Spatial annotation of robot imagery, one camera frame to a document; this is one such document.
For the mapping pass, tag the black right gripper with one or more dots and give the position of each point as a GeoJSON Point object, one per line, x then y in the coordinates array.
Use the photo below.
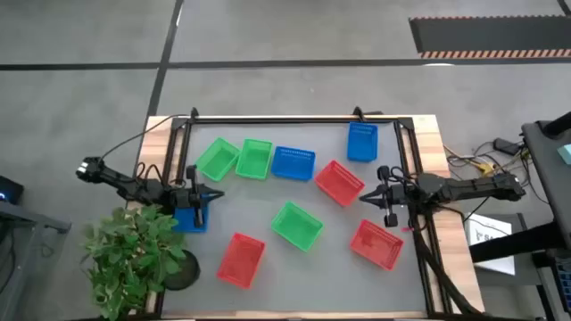
{"type": "Point", "coordinates": [403, 195]}

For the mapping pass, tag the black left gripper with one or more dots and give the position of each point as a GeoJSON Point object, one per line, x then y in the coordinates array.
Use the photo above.
{"type": "Point", "coordinates": [183, 198]}

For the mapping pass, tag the red plastic basket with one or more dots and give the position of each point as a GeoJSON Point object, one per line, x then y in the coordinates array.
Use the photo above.
{"type": "Point", "coordinates": [377, 244]}
{"type": "Point", "coordinates": [339, 183]}
{"type": "Point", "coordinates": [241, 260]}

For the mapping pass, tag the green plastic basket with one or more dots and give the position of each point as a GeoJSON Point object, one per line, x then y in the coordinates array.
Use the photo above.
{"type": "Point", "coordinates": [254, 159]}
{"type": "Point", "coordinates": [296, 226]}
{"type": "Point", "coordinates": [217, 159]}

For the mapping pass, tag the blue plastic basket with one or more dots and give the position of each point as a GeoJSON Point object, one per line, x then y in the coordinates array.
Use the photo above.
{"type": "Point", "coordinates": [293, 164]}
{"type": "Point", "coordinates": [185, 223]}
{"type": "Point", "coordinates": [362, 142]}

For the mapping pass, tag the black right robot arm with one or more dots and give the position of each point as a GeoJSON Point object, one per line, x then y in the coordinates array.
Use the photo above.
{"type": "Point", "coordinates": [468, 189]}

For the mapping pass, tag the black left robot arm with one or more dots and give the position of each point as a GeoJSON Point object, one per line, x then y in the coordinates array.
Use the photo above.
{"type": "Point", "coordinates": [134, 187]}

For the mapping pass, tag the green leafy plant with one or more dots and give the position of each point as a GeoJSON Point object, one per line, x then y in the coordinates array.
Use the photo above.
{"type": "Point", "coordinates": [134, 254]}

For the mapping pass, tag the white paper sign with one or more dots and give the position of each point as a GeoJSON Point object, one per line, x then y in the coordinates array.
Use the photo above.
{"type": "Point", "coordinates": [484, 232]}

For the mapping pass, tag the grey table mat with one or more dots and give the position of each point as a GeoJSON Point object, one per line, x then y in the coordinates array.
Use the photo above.
{"type": "Point", "coordinates": [312, 276]}

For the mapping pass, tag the white LED light strip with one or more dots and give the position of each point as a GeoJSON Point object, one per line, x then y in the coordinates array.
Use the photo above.
{"type": "Point", "coordinates": [290, 117]}

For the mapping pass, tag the black power adapter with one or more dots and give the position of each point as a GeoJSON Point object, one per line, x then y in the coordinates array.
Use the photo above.
{"type": "Point", "coordinates": [506, 145]}

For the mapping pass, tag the black workstation desk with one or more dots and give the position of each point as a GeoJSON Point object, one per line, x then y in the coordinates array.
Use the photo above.
{"type": "Point", "coordinates": [548, 165]}

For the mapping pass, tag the grey desk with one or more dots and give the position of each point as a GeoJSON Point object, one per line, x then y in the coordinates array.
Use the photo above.
{"type": "Point", "coordinates": [27, 218]}

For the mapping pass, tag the teal block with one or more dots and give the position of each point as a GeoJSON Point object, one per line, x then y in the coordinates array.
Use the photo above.
{"type": "Point", "coordinates": [565, 154]}

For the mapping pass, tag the black device blue light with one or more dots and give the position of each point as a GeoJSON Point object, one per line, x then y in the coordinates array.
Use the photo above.
{"type": "Point", "coordinates": [10, 189]}

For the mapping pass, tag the black hazard-striped floor mat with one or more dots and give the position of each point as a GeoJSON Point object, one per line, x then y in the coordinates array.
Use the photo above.
{"type": "Point", "coordinates": [490, 35]}

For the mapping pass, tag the blue storage crate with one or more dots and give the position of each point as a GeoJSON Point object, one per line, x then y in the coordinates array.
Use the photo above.
{"type": "Point", "coordinates": [565, 281]}

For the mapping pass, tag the black aluminium table frame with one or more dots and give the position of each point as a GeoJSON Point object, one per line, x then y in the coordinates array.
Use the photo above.
{"type": "Point", "coordinates": [290, 120]}

